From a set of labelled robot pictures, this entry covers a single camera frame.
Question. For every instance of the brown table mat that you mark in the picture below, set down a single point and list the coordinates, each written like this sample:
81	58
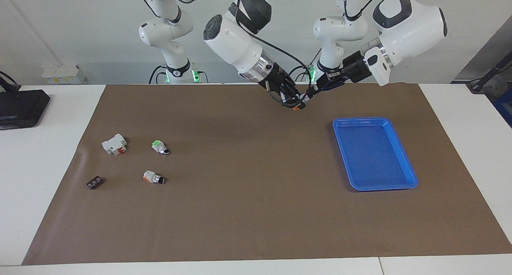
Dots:
256	195

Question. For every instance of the blue crate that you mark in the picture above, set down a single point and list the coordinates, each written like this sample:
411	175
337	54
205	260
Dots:
504	111

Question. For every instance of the dark brown terminal block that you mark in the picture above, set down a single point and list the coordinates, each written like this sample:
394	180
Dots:
94	182

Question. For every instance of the white red circuit breaker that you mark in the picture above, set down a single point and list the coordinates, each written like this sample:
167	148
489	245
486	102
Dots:
112	144

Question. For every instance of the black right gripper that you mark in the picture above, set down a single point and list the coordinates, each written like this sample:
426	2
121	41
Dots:
278	81

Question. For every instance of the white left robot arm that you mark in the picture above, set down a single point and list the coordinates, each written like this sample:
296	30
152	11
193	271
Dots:
412	27

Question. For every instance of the black flat electronic box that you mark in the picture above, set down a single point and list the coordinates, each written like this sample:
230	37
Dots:
20	107

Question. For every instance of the blue plastic tray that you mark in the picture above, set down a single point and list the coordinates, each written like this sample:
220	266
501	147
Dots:
372	155

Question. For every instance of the orange white selector switch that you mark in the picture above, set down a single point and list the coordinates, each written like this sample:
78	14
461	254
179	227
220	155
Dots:
150	176
298	106

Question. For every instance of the white wall socket box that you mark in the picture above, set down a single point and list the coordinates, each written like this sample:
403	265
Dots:
64	74

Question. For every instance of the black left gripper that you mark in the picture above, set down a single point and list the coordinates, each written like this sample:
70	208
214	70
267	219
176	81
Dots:
354	69

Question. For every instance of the green white selector switch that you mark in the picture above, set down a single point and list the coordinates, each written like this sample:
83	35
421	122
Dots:
158	145

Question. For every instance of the black stand pole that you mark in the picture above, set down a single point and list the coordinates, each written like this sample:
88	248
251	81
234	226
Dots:
492	73

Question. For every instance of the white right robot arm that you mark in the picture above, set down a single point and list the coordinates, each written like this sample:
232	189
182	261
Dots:
232	43

